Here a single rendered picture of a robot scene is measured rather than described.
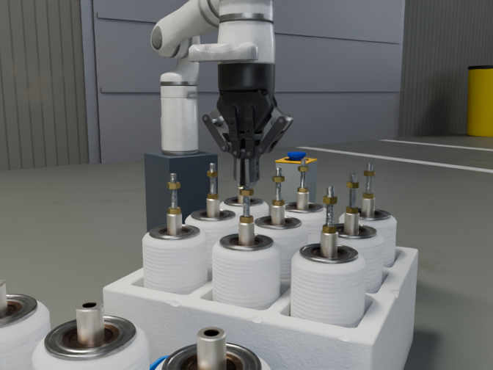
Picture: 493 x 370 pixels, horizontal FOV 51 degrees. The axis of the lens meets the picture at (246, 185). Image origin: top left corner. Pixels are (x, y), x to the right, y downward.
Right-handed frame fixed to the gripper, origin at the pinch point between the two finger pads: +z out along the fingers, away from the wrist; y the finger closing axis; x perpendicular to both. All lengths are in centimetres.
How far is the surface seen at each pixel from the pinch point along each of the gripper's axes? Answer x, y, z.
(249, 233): 0.7, -0.8, 8.4
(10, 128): -141, 229, 11
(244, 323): 7.5, -3.7, 18.0
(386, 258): -21.5, -14.7, 16.5
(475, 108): -514, 7, 6
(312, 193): -41.2, 5.7, 10.9
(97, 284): -26, 54, 35
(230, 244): 2.6, 1.1, 9.8
